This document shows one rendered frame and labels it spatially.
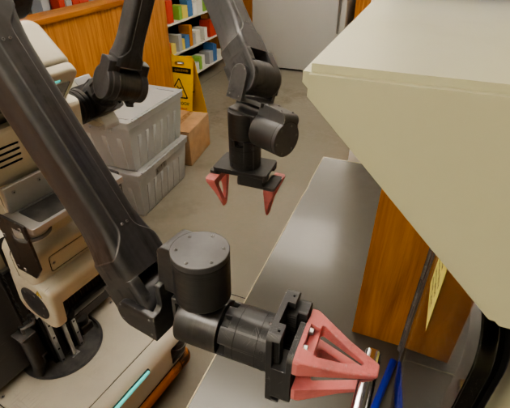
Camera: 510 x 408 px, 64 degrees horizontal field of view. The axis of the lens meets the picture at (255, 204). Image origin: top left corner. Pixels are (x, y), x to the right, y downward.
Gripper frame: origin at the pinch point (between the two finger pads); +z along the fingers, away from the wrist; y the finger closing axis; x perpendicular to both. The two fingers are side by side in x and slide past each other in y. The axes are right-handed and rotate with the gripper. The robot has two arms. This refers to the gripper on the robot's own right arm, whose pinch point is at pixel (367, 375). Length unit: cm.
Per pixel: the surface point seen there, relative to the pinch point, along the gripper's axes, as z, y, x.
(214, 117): -177, -119, 304
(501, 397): 6.2, 14.4, -8.9
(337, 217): -13, -26, 60
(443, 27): -0.8, 31.0, -2.6
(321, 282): -11.4, -26.0, 35.9
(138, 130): -145, -63, 150
